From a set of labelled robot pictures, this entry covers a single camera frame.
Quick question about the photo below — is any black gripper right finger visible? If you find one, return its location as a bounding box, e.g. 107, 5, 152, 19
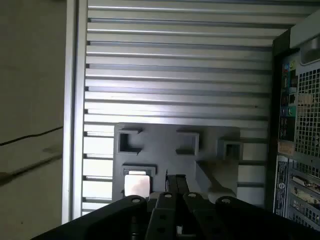
176, 174, 320, 240

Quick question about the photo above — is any grey plastic parts rack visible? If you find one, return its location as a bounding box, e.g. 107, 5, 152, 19
113, 122, 242, 201

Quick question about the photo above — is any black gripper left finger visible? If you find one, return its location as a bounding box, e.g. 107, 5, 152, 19
32, 174, 178, 240

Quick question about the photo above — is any black open PC case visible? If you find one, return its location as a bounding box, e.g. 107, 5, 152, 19
265, 7, 320, 231

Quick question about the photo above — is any silver square CPU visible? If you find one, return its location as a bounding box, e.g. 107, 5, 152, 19
124, 174, 152, 197

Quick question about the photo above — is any thin black floor cable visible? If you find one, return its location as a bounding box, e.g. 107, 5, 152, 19
0, 126, 64, 146

